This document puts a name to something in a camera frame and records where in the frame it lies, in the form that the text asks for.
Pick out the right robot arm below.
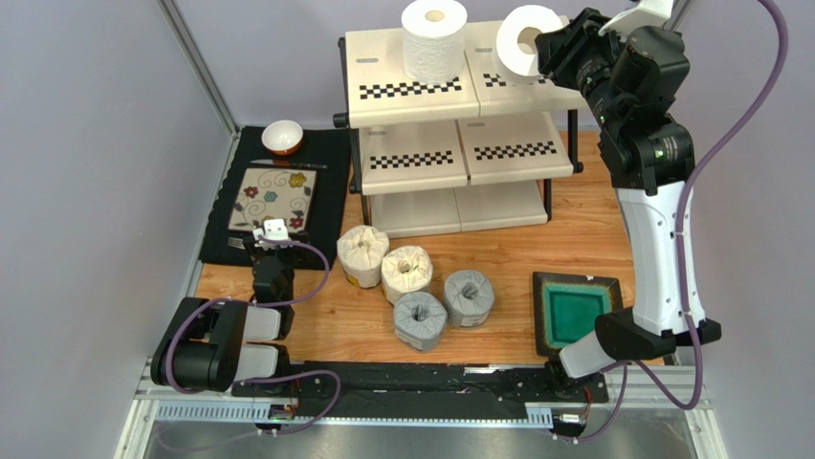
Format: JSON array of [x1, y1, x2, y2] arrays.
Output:
[[536, 8, 722, 379]]

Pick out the beige roll front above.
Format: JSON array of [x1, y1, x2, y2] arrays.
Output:
[[381, 246, 433, 305]]

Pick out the grey wrapped roll right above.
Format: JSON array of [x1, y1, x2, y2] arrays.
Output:
[[443, 270, 496, 329]]

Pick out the grey wrapped roll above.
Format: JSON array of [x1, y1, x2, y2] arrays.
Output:
[[393, 292, 448, 353], [443, 270, 496, 329]]

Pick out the grey wrapped roll left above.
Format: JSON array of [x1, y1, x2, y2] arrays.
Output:
[[393, 292, 448, 353]]

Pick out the white paper roll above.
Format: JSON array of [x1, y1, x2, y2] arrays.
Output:
[[401, 0, 468, 84], [494, 5, 563, 85]]

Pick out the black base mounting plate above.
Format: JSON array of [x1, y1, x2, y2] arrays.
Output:
[[231, 361, 609, 421]]

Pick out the beige roll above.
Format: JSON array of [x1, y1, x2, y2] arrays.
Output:
[[337, 225, 390, 289], [381, 246, 433, 305]]

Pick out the white and orange bowl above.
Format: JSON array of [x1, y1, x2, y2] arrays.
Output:
[[261, 120, 304, 156]]

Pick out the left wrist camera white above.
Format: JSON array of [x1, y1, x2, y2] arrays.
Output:
[[252, 219, 291, 247]]

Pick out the black cloth placemat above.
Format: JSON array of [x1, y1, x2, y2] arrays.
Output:
[[199, 126, 351, 267]]

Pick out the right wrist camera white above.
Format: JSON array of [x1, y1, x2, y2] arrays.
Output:
[[598, 0, 674, 36]]

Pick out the floral square plate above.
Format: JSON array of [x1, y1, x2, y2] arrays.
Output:
[[228, 167, 319, 233]]

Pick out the cream checkered three-tier shelf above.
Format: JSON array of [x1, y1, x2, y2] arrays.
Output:
[[334, 21, 585, 238]]

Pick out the beige wrapped roll back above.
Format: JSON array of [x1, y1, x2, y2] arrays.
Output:
[[337, 225, 390, 289]]

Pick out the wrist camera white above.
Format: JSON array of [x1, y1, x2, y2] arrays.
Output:
[[598, 0, 674, 36], [252, 219, 291, 247]]

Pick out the green square dish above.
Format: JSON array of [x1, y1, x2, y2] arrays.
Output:
[[532, 272, 623, 358]]

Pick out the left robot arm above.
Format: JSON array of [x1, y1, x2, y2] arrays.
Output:
[[150, 236, 324, 393]]

